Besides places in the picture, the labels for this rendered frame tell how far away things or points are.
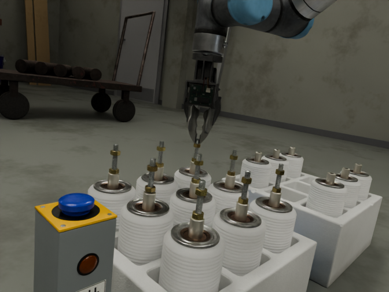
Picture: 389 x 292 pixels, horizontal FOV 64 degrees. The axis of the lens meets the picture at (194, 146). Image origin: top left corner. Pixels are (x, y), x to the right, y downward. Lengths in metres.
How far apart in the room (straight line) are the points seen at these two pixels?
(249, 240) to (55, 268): 0.31
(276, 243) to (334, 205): 0.30
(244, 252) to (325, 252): 0.39
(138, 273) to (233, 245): 0.16
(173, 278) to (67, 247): 0.18
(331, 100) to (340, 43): 0.67
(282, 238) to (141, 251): 0.28
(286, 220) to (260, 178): 0.38
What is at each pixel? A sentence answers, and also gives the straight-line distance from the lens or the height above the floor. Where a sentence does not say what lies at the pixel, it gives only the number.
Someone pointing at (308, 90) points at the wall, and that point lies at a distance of 4.30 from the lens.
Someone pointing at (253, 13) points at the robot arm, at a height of 0.62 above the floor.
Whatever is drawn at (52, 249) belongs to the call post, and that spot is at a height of 0.29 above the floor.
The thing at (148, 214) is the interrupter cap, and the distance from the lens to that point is 0.55.
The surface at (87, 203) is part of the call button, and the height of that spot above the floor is 0.33.
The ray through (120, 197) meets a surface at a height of 0.25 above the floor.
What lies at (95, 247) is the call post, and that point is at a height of 0.28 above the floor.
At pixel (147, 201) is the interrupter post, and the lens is 0.56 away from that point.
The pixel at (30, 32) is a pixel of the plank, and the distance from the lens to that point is 7.12.
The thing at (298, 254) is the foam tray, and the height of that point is 0.18.
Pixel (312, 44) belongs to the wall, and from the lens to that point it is 4.36.
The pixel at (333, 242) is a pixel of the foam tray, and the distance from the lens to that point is 0.90.
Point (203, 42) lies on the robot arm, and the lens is 0.73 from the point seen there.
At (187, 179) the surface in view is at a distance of 0.77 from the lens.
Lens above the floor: 0.48
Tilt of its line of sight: 12 degrees down
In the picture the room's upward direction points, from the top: 7 degrees clockwise
